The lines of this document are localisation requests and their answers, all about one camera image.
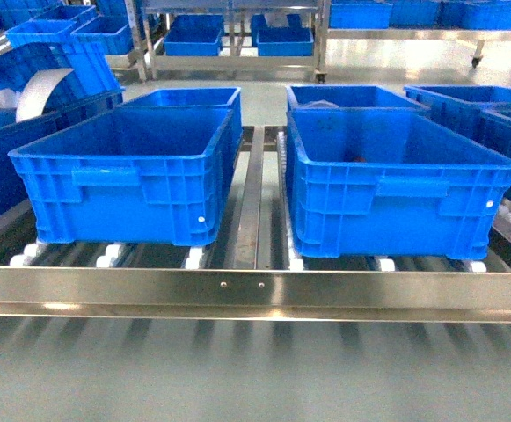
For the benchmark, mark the steel roller shelf rack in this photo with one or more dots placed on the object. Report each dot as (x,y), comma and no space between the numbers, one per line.
(251,273)

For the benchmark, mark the background steel shelf right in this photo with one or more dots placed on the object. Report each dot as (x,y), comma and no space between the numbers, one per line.
(479,22)

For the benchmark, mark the rear right blue crate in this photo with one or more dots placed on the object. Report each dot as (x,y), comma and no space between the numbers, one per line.
(348,96)

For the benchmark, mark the front left blue crate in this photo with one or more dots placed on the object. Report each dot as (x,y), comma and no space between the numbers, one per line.
(133,175)

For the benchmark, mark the rear left blue crate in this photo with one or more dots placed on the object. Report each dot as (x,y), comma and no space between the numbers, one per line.
(220,97)

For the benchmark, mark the front right blue crate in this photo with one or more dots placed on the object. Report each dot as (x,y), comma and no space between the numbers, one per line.
(374,182)

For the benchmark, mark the cart right blue crate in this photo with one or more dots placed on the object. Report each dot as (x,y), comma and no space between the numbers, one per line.
(292,40)

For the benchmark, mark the cart blue crate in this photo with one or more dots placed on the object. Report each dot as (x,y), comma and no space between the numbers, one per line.
(292,40)
(195,35)

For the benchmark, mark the cart left blue crate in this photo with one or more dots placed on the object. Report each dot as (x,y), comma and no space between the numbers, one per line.
(195,35)

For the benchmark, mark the background steel cart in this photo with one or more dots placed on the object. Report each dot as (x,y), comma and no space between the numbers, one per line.
(150,62)

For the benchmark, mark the curved grey sheet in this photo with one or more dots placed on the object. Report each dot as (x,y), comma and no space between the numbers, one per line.
(33,99)

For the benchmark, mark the far left blue crate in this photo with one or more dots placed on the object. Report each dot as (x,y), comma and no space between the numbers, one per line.
(15,134)

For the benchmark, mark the far right blue crate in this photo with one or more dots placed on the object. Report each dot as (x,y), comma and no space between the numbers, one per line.
(481,113)

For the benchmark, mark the tilted blue crate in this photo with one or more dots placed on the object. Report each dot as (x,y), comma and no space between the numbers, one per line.
(90,73)

